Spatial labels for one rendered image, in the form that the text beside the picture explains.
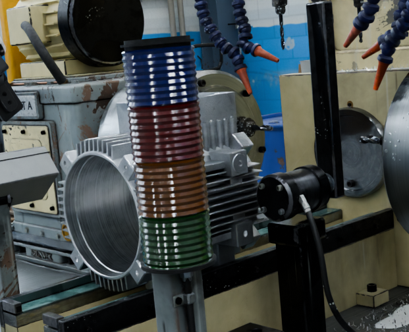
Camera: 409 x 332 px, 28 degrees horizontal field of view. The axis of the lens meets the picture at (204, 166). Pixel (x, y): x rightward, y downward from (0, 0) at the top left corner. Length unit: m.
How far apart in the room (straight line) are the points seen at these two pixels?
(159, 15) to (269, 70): 1.21
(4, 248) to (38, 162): 0.13
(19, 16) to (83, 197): 0.67
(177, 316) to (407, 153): 0.44
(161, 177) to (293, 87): 0.79
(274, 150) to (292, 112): 1.82
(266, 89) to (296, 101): 6.90
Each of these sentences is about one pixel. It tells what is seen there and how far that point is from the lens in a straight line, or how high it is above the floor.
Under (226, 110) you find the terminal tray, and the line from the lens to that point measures 1.08.
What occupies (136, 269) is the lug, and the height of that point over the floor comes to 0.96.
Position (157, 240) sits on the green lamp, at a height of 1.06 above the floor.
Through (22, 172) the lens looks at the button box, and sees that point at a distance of 1.17.
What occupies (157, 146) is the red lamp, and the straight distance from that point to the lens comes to 0.65.
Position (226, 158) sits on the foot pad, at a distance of 1.02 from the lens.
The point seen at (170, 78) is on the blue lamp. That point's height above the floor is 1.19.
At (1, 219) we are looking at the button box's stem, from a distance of 1.18.
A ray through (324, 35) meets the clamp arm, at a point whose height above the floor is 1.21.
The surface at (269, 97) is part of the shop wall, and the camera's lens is 8.32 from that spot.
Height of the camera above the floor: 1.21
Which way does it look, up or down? 8 degrees down
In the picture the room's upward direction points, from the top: 5 degrees counter-clockwise
